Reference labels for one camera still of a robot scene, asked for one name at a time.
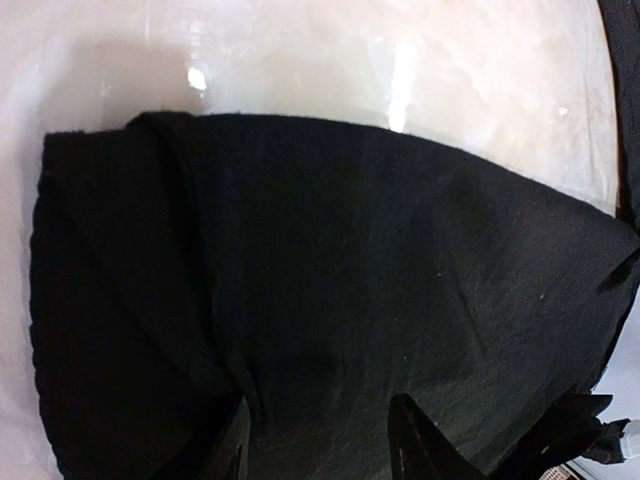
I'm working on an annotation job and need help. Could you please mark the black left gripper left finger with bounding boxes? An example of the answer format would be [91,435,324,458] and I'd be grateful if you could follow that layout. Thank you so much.
[223,397,251,480]

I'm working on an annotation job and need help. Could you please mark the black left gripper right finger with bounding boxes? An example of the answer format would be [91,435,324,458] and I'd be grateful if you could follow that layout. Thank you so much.
[387,393,483,480]

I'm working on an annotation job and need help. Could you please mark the black trousers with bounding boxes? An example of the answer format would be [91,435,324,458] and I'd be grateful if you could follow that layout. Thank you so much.
[29,1,639,479]

